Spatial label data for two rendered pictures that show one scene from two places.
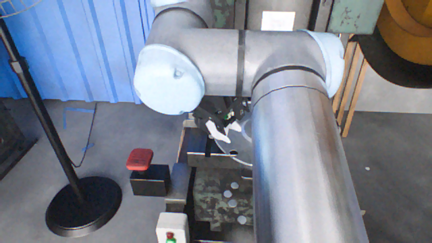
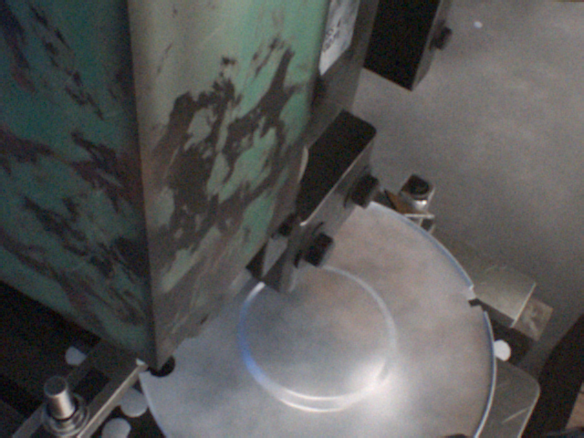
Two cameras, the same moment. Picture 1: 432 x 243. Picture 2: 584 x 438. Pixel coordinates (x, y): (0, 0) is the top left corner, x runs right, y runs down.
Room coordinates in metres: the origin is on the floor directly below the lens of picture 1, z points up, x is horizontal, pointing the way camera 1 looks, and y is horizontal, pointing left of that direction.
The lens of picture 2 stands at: (0.52, 0.15, 1.33)
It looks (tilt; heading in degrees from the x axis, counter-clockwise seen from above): 53 degrees down; 290
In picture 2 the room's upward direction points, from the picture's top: 10 degrees clockwise
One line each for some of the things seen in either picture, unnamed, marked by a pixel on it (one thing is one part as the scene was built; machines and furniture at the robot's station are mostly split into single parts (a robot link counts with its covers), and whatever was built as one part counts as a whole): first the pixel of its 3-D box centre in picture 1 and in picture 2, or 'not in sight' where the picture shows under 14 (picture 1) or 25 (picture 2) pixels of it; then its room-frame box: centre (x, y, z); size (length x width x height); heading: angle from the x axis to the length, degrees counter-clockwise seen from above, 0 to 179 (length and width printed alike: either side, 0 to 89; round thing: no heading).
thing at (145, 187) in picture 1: (154, 192); not in sight; (0.51, 0.18, 0.62); 0.10 x 0.06 x 0.20; 86
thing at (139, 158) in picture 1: (142, 166); not in sight; (0.51, 0.20, 0.72); 0.07 x 0.06 x 0.08; 176
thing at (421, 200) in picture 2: not in sight; (408, 213); (0.58, -0.31, 0.75); 0.03 x 0.03 x 0.10; 86
